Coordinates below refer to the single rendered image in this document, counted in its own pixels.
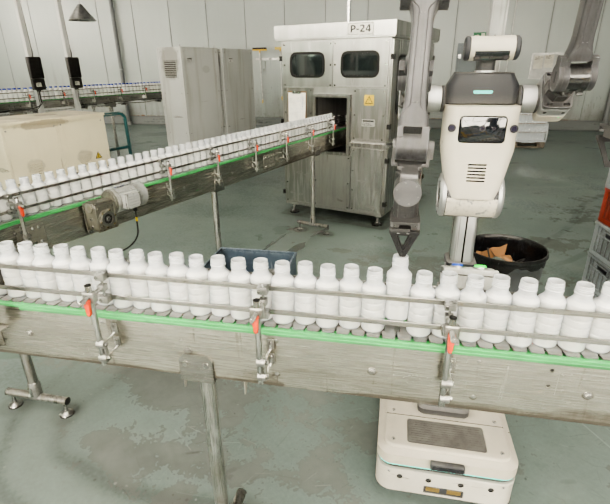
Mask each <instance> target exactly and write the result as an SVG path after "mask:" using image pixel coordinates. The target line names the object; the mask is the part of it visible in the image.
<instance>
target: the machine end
mask: <svg viewBox="0 0 610 504"><path fill-rule="evenodd" d="M410 32H411V22H407V21H403V20H399V19H388V20H370V21H353V22H336V23H319V24H302V25H285V26H274V37H275V40H276V41H282V43H281V51H282V56H279V61H282V87H283V119H281V123H286V122H288V91H307V118H309V117H315V116H319V115H324V114H329V113H332V115H333V117H334V116H335V117H336V116H338V115H345V114H347V118H340V120H335V123H338V122H342V121H346V119H347V122H346V124H343V125H346V144H344V145H341V146H339V147H336V148H333V149H330V150H327V151H324V152H322V153H320V155H318V156H315V207H316V208H323V209H330V210H337V211H343V212H349V213H356V214H362V215H369V216H375V218H376V222H372V226H377V227H379V226H382V225H383V223H381V222H379V218H380V217H383V216H384V215H385V214H386V213H388V212H389V211H390V210H391V207H393V199H394V196H393V191H394V183H395V170H396V169H397V166H391V161H392V160H391V159H392V150H393V143H392V142H393V139H394V138H397V128H398V101H399V91H397V85H398V73H399V63H400V60H405V59H406V56H407V54H408V51H409V43H410ZM283 193H285V195H286V203H290V204H293V209H291V210H290V212H291V213H298V212H300V210H299V209H296V205H303V206H310V207H311V193H310V157H308V158H305V159H302V160H299V161H296V162H293V163H291V164H288V165H285V189H283Z"/></svg>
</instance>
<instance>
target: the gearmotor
mask: <svg viewBox="0 0 610 504"><path fill-rule="evenodd" d="M148 199H149V193H148V190H147V188H146V187H145V186H144V185H143V184H142V183H141V182H133V183H130V184H126V185H120V186H117V187H113V188H111V189H107V190H104V192H103V193H102V194H101V198H97V199H94V200H90V201H87V202H85V203H83V204H82V208H83V213H84V217H85V224H86V227H87V230H88V233H89V234H90V235H92V234H93V233H94V231H98V232H99V233H101V232H104V231H107V230H109V229H112V228H115V227H118V226H119V225H118V219H117V213H119V212H122V211H125V210H129V209H132V208H133V211H135V220H136V225H137V236H136V238H135V240H134V241H133V243H132V244H130V245H129V246H128V247H127V248H125V249H123V250H122V251H125V250H126V249H128V248H129V247H131V246H132V245H133V244H134V243H135V241H136V240H137V238H138V235H139V227H138V217H137V212H136V211H137V208H136V207H138V206H141V205H143V204H146V203H147V201H148Z"/></svg>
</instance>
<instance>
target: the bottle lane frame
mask: <svg viewBox="0 0 610 504"><path fill-rule="evenodd" d="M106 309H107V308H106ZM106 309H105V310H103V311H102V310H96V311H97V315H98V320H99V324H100V329H101V334H102V338H103V339H107V338H108V337H109V336H110V335H111V334H112V333H113V332H112V330H111V325H110V323H111V322H113V323H117V328H118V333H117V332H116V333H115V335H114V336H119V338H120V343H121V346H118V347H117V349H116V350H115V351H114V352H113V353H112V354H111V357H112V358H111V360H110V361H109V362H108V364H106V365H112V366H120V367H128V368H137V369H145V370H153V371H161V372H169V373H177V374H181V372H180V365H179V357H180V356H181V355H182V354H183V353H187V354H196V355H205V356H208V357H209V358H210V359H211V360H212V361H213V368H214V378H218V379H226V380H234V381H242V382H250V383H258V380H257V366H256V343H255V333H254V332H253V325H250V322H249V323H248V324H247V325H243V324H236V321H237V320H236V321H235V322H234V323H223V322H222V320H223V319H222V320H221V321H220V322H213V321H209V318H210V317H209V318H208V319H207V320H206V321H203V320H196V319H195V318H196V317H195V318H193V319H183V318H182V316H183V315H182V316H181V317H180V318H173V317H169V315H170V314H169V315H168V316H167V317H163V316H156V314H157V313H156V314H155V315H144V314H143V313H144V312H145V311H144V312H143V313H142V314H132V313H131V311H130V312H129V313H122V312H118V310H117V311H116V312H112V311H106ZM0 324H6V325H9V327H7V328H6V329H4V330H3V331H1V333H2V336H3V339H4V342H5V344H4V345H0V352H7V353H15V354H23V355H31V356H39V357H47V358H56V359H64V360H72V361H80V362H88V363H96V364H101V361H99V360H98V356H99V351H98V348H96V346H95V343H96V337H95V333H94V328H93V324H92V319H91V316H90V317H88V316H87V314H86V311H85V309H82V307H80V308H72V307H70V305H69V306H68V307H62V306H58V304H57V305H56V306H52V305H46V304H43V305H42V304H35V302H34V303H23V301H22V302H12V300H11V301H1V299H0ZM292 328H293V326H291V327H290V329H284V328H278V324H277V326H276V327H264V323H263V324H262V325H261V335H262V353H263V357H265V356H266V354H267V352H268V350H269V349H268V348H267V339H274V349H272V350H271V352H270V353H274V354H275V363H273V364H272V366H271V367H270V369H269V372H268V375H269V379H267V381H266V382H265V381H264V384H266V385H274V386H282V387H291V388H299V389H307V390H315V391H323V392H331V393H339V394H347V395H355V396H364V397H372V398H380V399H388V400H396V401H404V402H412V403H420V404H428V405H436V406H438V399H439V391H440V384H441V376H442V369H443V361H444V353H445V346H446V343H445V341H443V344H435V343H430V341H429V340H427V342H426V343H425V342H415V341H414V340H413V338H411V341H405V340H398V338H397V337H395V339H385V338H382V335H380V337H379V338H375V337H367V334H366V333H365V334H364V336H355V335H352V333H351V332H350V333H349V334H348V335H344V334H337V332H336V330H335V331H334V333H324V332H322V329H320V330H319V332H314V331H307V328H305V329H304V330H294V329H292ZM562 354H563V355H562V356H556V355H549V354H548V353H547V352H546V351H545V354H536V353H531V352H530V351H529V350H528V349H527V352H516V351H513V350H512V348H510V350H509V351H506V350H497V349H496V348H495V346H493V349H486V348H479V346H478V344H477V345H476V347H466V346H462V344H461V343H459V346H455V345H454V348H453V351H452V357H451V358H455V359H456V360H455V367H454V369H452V370H451V372H450V373H453V380H452V381H454V386H452V388H451V394H450V396H452V401H450V403H449V404H445V406H444V407H453V408H461V409H469V410H477V411H485V412H493V413H501V414H509V415H517V416H526V417H534V418H542V419H550V420H558V421H566V422H574V423H582V424H590V425H598V426H607V427H610V361H607V360H602V359H601V358H600V357H599V356H598V357H599V359H598V360H597V359H587V358H584V357H583V356H582V355H581V354H580V358H577V357H567V356H566V355H565V354H564V353H562Z"/></svg>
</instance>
